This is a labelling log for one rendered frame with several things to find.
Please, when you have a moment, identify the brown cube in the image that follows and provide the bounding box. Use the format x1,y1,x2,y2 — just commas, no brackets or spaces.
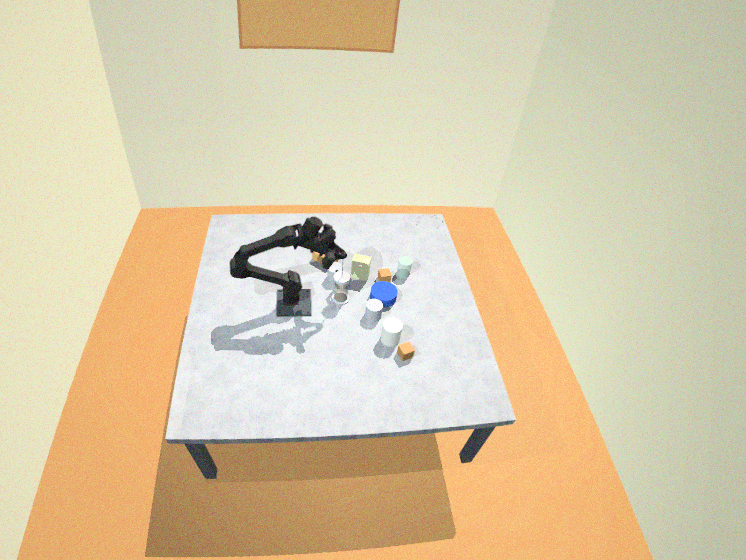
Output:
378,268,392,283
397,342,415,361

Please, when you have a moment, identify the blue cylinder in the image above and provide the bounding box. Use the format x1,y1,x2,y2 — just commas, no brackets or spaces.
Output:
370,281,398,307

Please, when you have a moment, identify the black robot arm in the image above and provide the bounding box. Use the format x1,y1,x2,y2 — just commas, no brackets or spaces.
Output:
229,217,336,306

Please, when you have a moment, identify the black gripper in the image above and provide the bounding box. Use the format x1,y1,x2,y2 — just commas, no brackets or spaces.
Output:
309,234,346,269

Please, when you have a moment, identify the pale yellow block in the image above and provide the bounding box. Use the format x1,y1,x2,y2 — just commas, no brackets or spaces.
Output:
351,253,371,281

